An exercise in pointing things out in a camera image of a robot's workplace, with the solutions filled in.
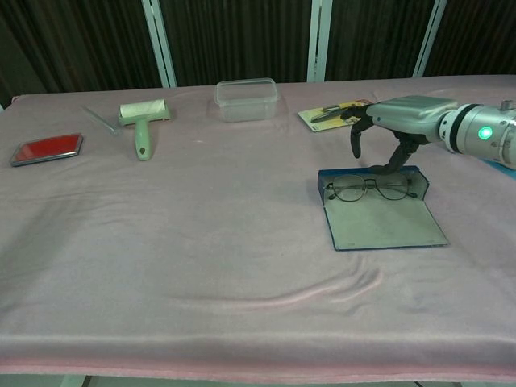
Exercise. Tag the white metal frame post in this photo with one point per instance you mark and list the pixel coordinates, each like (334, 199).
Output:
(429, 40)
(318, 40)
(159, 52)

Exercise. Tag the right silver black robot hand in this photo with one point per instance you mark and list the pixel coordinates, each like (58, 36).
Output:
(411, 117)

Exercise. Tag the red ink stamp pad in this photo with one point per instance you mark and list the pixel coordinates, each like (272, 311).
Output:
(46, 148)

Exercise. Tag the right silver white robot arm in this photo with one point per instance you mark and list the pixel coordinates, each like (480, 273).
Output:
(483, 133)

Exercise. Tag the pink tablecloth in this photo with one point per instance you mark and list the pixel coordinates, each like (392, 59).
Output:
(201, 242)

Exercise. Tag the green lint roller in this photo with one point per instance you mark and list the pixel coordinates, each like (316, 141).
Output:
(143, 137)

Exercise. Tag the wire-frame eyeglasses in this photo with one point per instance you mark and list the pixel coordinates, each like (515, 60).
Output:
(348, 189)

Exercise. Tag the blue glasses case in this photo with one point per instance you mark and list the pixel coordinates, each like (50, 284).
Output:
(383, 225)

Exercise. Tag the clear plastic container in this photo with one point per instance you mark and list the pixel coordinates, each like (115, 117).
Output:
(246, 105)

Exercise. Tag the blue plastic lid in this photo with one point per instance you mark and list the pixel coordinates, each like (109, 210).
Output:
(508, 171)

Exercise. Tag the razor in yellow blister pack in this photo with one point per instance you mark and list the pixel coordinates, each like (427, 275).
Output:
(318, 123)

